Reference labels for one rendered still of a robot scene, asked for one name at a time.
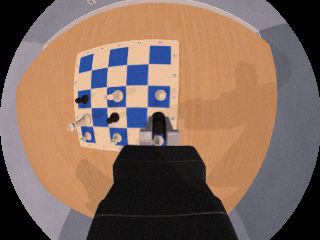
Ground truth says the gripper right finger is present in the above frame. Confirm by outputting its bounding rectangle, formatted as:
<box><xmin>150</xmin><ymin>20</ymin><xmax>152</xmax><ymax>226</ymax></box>
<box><xmin>163</xmin><ymin>116</ymin><xmax>180</xmax><ymax>146</ymax></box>

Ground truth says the white knight chess piece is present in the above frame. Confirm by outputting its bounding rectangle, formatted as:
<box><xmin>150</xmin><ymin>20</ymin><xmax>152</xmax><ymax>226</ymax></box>
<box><xmin>105</xmin><ymin>90</ymin><xmax>123</xmax><ymax>102</ymax></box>

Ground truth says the white chess king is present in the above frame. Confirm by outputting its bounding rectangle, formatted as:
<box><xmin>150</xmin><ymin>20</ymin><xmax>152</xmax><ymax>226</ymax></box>
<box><xmin>67</xmin><ymin>113</ymin><xmax>91</xmax><ymax>131</ymax></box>

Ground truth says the blue and white chessboard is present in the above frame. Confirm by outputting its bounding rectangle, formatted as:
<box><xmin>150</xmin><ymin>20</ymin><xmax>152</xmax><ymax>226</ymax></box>
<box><xmin>74</xmin><ymin>39</ymin><xmax>179</xmax><ymax>152</ymax></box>

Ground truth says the white bishop chess piece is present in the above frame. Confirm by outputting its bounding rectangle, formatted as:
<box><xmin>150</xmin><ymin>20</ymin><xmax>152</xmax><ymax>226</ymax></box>
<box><xmin>153</xmin><ymin>135</ymin><xmax>163</xmax><ymax>146</ymax></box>

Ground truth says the black pawn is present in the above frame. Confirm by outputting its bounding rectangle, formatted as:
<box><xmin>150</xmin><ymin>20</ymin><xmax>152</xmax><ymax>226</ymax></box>
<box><xmin>106</xmin><ymin>112</ymin><xmax>120</xmax><ymax>124</ymax></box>
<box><xmin>75</xmin><ymin>95</ymin><xmax>89</xmax><ymax>104</ymax></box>

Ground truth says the black chess king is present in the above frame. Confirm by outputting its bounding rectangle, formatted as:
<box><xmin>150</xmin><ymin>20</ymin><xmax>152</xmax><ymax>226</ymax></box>
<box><xmin>152</xmin><ymin>112</ymin><xmax>165</xmax><ymax>135</ymax></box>

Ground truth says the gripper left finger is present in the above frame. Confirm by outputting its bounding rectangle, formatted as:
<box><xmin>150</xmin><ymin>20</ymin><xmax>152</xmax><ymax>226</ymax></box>
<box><xmin>139</xmin><ymin>116</ymin><xmax>154</xmax><ymax>146</ymax></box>

